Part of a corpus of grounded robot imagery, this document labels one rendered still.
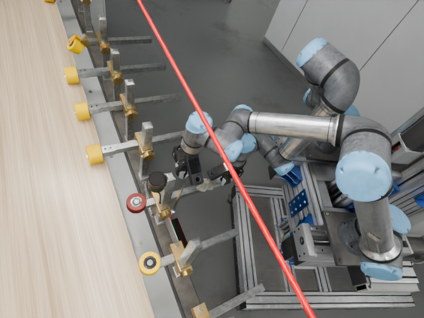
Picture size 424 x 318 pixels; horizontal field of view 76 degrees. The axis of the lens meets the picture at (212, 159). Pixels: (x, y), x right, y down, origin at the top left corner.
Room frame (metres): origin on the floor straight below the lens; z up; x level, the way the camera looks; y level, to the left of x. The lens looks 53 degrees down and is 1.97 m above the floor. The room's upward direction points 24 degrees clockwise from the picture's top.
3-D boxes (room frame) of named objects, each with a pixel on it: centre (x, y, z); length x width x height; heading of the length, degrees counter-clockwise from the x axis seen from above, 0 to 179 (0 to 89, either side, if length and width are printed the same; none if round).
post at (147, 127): (0.67, 0.29, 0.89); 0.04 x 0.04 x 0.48; 45
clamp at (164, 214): (0.50, 0.13, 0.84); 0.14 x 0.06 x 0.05; 45
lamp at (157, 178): (0.46, 0.14, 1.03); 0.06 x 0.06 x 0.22; 45
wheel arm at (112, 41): (1.30, 0.77, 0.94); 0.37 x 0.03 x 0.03; 135
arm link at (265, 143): (0.83, -0.17, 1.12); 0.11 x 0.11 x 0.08; 56
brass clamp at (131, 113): (0.86, 0.48, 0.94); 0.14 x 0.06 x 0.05; 45
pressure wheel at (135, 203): (0.44, 0.21, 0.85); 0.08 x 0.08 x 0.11
